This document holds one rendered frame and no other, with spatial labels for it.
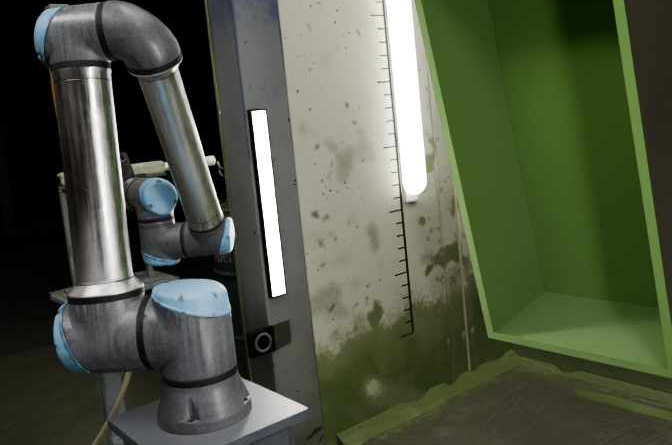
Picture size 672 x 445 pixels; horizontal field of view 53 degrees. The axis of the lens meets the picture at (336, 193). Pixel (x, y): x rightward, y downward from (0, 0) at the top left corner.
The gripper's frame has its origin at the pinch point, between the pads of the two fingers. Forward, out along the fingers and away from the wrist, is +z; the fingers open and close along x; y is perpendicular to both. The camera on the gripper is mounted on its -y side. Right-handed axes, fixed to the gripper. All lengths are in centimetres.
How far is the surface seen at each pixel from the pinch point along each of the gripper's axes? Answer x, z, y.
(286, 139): 62, -3, -7
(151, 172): 13.6, -0.6, -1.9
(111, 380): -1, 17, 63
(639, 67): 87, -114, -17
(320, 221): 73, -3, 23
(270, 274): 48, -6, 37
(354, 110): 94, -3, -15
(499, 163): 111, -53, 8
